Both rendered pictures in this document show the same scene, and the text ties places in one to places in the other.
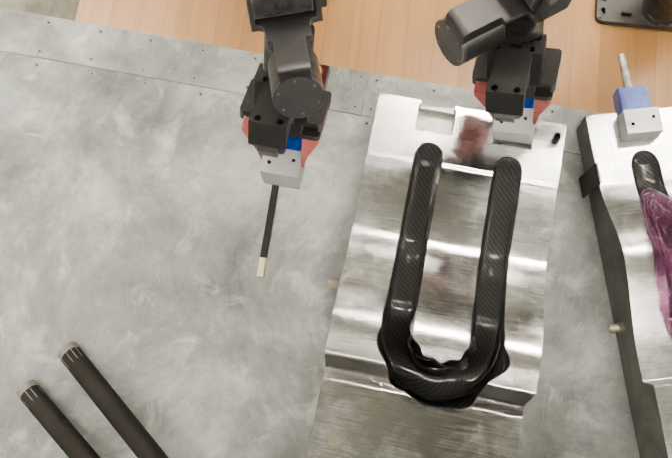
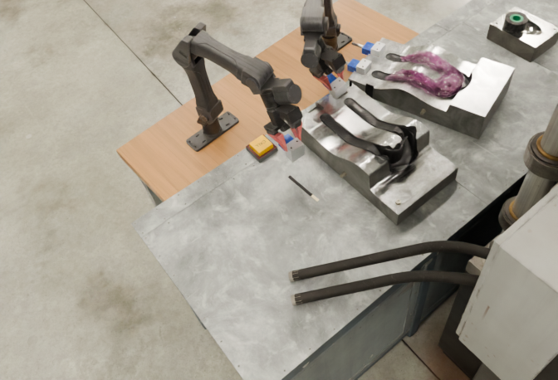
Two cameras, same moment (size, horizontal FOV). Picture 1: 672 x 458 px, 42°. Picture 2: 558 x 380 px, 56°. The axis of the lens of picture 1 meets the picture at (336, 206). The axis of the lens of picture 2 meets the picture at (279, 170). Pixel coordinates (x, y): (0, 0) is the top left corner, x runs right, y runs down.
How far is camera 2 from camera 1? 93 cm
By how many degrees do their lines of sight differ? 28
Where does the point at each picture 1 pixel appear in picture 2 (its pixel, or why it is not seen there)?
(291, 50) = (281, 82)
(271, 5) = (262, 77)
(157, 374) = (325, 254)
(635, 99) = (354, 63)
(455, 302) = (381, 134)
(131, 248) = (270, 234)
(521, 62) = (330, 51)
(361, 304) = (360, 156)
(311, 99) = (298, 92)
